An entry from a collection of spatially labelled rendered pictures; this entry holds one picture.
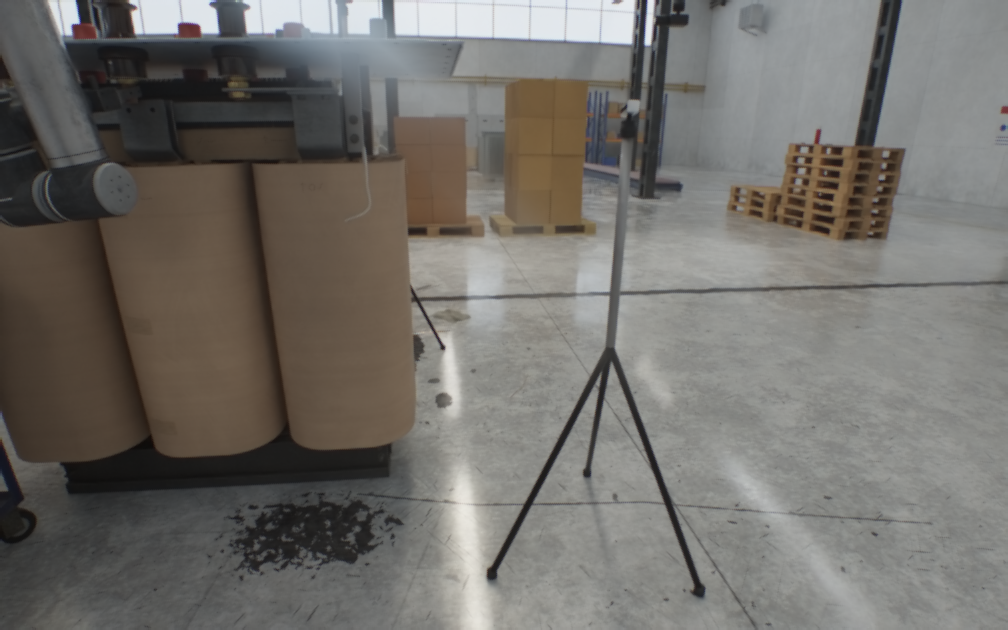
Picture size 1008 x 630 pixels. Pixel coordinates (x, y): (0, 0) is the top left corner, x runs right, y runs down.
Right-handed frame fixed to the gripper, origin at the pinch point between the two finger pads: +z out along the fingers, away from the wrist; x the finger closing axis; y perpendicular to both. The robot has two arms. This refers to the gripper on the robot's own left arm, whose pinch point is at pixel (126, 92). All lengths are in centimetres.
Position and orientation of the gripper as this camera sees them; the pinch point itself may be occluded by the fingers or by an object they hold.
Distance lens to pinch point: 161.3
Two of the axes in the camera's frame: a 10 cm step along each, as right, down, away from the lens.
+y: -0.3, -8.5, -5.2
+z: 2.1, -5.1, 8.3
